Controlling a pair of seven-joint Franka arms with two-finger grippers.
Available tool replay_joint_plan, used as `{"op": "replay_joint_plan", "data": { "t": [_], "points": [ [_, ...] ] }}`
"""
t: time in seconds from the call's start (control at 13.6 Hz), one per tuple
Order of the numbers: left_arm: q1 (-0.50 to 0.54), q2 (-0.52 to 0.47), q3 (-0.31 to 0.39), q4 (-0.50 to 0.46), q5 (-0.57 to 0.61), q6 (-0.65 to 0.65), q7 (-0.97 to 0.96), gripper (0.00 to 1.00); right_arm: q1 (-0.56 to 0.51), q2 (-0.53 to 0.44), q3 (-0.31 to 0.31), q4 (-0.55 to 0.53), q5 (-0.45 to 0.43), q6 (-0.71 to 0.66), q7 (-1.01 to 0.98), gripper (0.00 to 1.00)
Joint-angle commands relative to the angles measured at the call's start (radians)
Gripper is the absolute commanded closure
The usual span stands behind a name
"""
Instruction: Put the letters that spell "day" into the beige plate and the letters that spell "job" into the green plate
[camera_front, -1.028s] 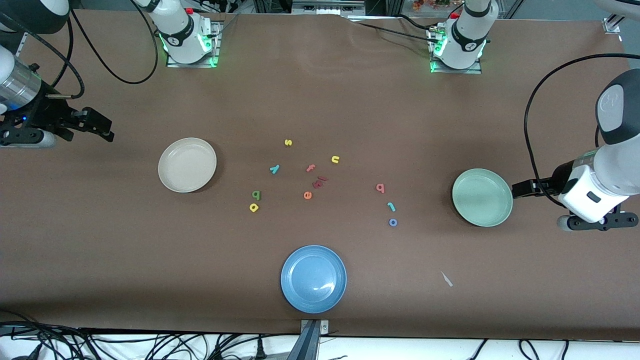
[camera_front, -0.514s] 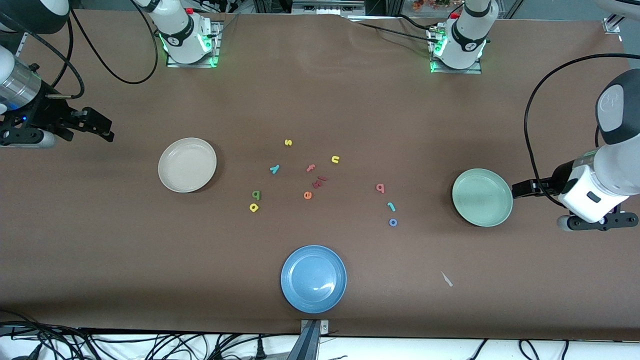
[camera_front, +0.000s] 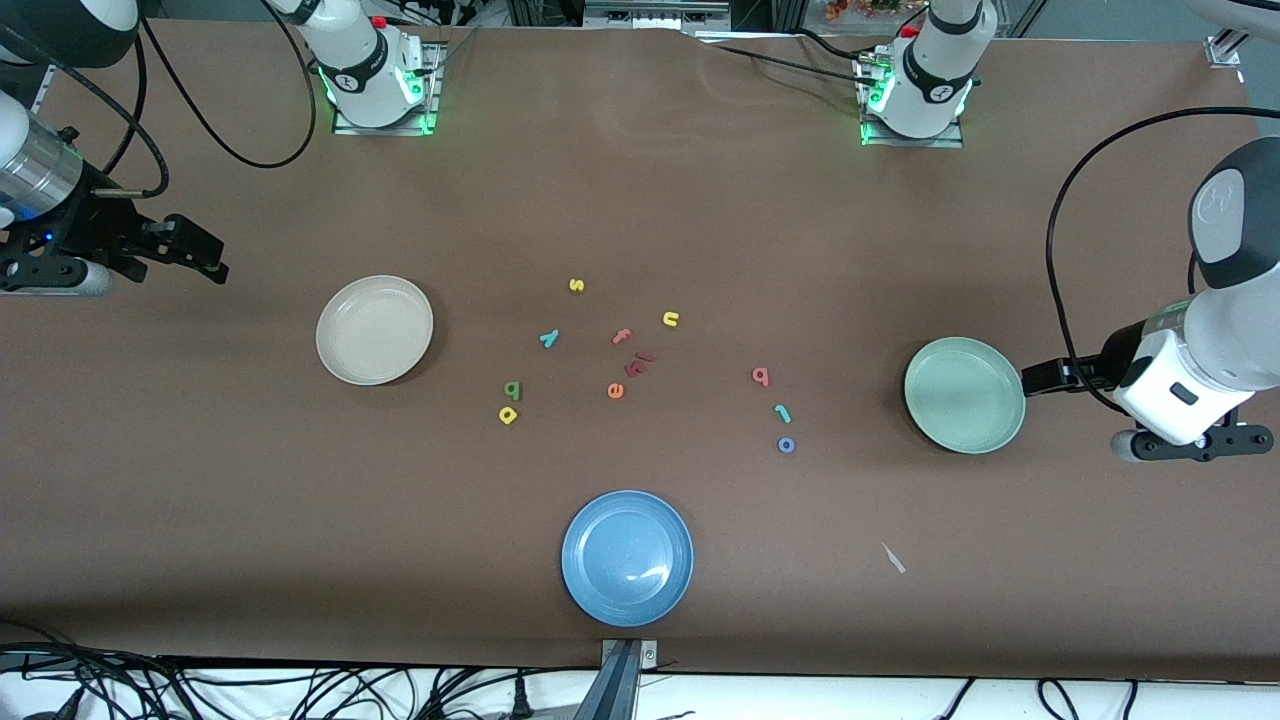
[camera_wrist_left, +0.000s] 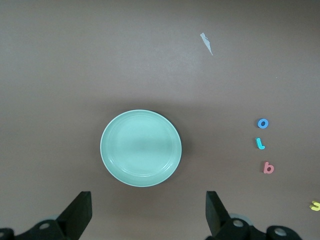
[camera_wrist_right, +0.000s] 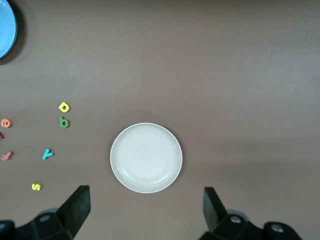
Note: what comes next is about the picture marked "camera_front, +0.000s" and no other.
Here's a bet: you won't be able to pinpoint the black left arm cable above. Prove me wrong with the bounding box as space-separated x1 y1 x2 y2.
1045 106 1280 413

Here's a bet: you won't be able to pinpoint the silver metal box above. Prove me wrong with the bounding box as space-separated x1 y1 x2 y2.
583 0 733 31

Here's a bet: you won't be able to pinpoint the blue round plate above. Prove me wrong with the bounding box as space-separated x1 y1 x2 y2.
561 489 695 629

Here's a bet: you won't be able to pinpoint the black looping right arm cable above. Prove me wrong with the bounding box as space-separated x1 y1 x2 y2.
138 0 318 170

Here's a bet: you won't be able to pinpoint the pale green round plate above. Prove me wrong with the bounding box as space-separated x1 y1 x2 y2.
903 337 1027 455

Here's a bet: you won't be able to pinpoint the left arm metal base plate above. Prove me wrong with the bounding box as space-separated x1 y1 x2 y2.
858 50 966 149

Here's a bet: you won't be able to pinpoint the tangled black floor cables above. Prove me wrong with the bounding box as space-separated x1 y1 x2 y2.
0 620 601 720

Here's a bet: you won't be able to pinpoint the brown table cover sheet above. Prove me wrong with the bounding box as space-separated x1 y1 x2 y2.
0 18 1280 683

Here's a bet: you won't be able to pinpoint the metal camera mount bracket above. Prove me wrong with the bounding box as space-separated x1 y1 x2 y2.
600 638 659 720

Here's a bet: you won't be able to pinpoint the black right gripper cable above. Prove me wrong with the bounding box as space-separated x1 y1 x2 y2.
0 25 170 199

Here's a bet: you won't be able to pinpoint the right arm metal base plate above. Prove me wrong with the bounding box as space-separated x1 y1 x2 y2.
330 40 443 137

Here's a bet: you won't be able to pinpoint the black power cable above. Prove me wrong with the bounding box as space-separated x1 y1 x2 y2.
712 28 886 89

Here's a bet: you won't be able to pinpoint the beige round plate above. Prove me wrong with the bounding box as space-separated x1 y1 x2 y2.
316 275 435 387

